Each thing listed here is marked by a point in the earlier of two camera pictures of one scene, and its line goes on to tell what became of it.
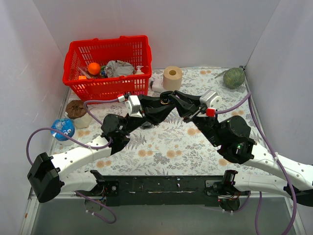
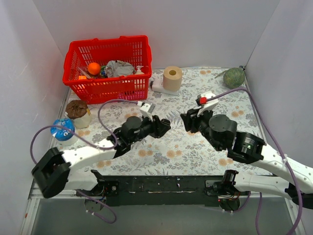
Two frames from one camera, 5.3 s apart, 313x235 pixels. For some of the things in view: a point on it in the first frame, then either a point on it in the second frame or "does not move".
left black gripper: [145, 110] to [156, 125]
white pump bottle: [139, 72] does not move
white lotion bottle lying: [157, 84] does not move
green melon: [234, 78] does not move
